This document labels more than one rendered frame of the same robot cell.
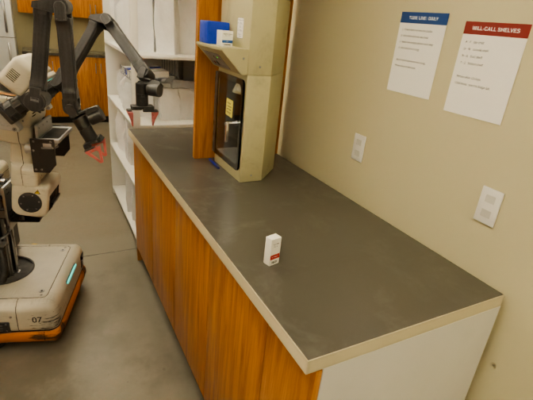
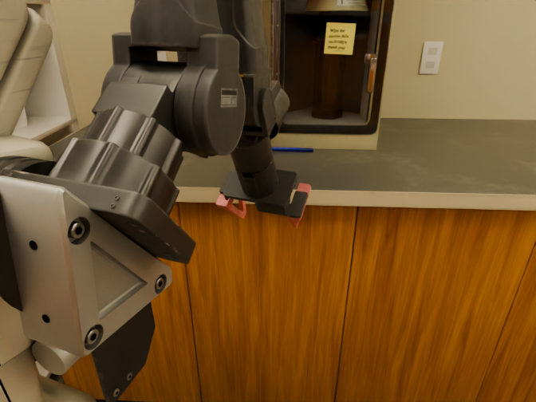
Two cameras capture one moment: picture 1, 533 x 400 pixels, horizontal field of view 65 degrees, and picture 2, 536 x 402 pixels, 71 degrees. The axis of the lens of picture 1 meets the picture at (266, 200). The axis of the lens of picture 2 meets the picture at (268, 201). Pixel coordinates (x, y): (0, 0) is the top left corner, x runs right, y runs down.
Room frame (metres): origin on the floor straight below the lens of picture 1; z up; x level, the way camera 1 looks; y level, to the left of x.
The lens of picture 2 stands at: (1.44, 1.22, 1.31)
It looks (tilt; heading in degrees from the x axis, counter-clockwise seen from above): 27 degrees down; 303
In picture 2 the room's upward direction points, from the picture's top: straight up
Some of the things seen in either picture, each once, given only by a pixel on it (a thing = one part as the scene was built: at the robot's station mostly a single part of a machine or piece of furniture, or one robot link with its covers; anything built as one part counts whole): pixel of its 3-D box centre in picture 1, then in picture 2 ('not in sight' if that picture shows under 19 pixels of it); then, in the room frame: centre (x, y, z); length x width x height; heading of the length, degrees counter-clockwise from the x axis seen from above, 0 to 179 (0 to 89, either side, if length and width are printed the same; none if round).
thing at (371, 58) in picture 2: (230, 131); (370, 73); (1.78, 0.19, 1.17); 0.05 x 0.03 x 0.10; 119
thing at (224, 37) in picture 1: (224, 38); not in sight; (1.84, 0.24, 1.54); 0.05 x 0.05 x 0.06; 34
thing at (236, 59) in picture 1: (220, 57); not in sight; (1.87, 0.26, 1.46); 0.32 x 0.12 x 0.10; 30
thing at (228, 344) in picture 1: (246, 273); (360, 269); (1.78, 0.07, 0.45); 2.05 x 0.67 x 0.90; 30
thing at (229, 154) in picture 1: (227, 119); (329, 62); (1.89, 0.22, 1.19); 0.30 x 0.01 x 0.40; 29
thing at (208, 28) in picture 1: (214, 32); not in sight; (1.94, 0.30, 1.56); 0.10 x 0.10 x 0.09; 30
